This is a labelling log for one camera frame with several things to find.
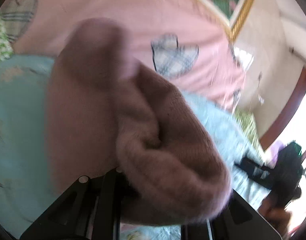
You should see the teal floral bed sheet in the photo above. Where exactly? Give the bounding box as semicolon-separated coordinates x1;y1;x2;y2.
0;55;271;240

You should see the purple knit sweater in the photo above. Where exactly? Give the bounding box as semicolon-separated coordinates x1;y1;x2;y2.
44;17;233;227

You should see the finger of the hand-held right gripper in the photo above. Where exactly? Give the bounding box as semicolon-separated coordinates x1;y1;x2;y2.
234;156;276;190

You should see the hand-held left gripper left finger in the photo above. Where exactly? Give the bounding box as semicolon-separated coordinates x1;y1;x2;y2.
20;167;133;240

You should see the pink quilt with plaid hearts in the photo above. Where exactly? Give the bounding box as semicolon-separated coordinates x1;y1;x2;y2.
0;0;246;110

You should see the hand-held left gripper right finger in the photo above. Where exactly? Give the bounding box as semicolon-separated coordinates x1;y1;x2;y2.
180;189;284;240

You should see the person's right hand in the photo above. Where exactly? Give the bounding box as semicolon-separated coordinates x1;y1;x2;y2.
258;192;294;233

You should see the brown wooden door frame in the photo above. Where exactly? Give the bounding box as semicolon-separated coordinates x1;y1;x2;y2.
258;65;306;153

